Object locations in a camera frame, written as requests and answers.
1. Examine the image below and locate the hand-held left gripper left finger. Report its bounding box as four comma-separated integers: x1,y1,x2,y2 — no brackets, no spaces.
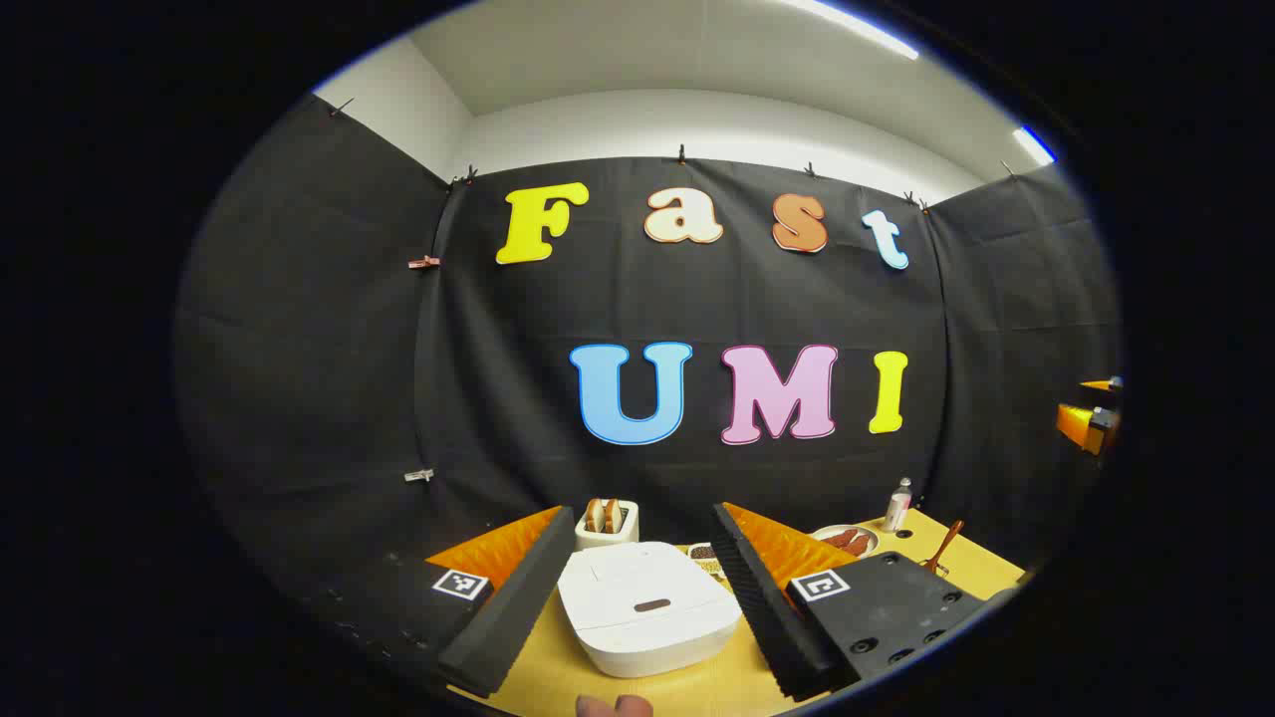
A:
309,505,578,699

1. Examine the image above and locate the brown wooden spoon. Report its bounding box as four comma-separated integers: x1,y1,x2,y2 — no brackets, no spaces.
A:
923,520,965,577

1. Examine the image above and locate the white rice cooker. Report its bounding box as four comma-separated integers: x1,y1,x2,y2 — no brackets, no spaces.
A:
557,541,743,679

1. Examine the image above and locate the white toaster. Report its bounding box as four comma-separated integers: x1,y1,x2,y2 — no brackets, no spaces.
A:
575,498,639,551

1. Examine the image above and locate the white plate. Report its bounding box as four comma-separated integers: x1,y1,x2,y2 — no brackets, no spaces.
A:
810,525,880,560

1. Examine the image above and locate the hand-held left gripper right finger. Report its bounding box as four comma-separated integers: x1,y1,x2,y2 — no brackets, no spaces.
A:
710,501,997,702

